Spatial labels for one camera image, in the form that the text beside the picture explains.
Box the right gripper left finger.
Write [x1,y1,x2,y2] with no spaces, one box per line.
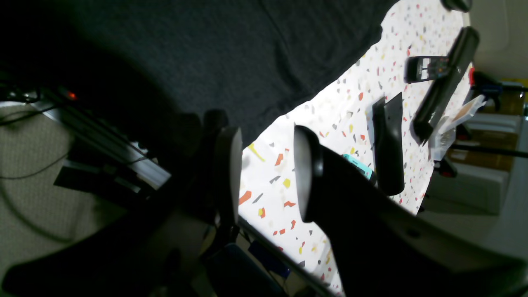
[212,127,243,230]

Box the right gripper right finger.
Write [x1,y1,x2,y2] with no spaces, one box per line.
[294,125,330,223]

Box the black T-shirt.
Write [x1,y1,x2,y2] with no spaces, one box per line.
[1,0,396,160]

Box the terrazzo patterned table cloth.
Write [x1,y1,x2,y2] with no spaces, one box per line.
[239,0,470,297]

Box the light blue highlighter pen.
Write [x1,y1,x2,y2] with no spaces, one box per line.
[342,154,377,184]

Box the black remote control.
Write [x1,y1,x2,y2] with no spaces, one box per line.
[404,56,450,83]

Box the red clamp at edge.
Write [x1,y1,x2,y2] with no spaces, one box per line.
[470,69,527,116]

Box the long black bar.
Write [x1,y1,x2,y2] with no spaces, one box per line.
[412,26,480,145]

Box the black curved plastic handle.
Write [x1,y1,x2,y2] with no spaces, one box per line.
[372,92,404,196]

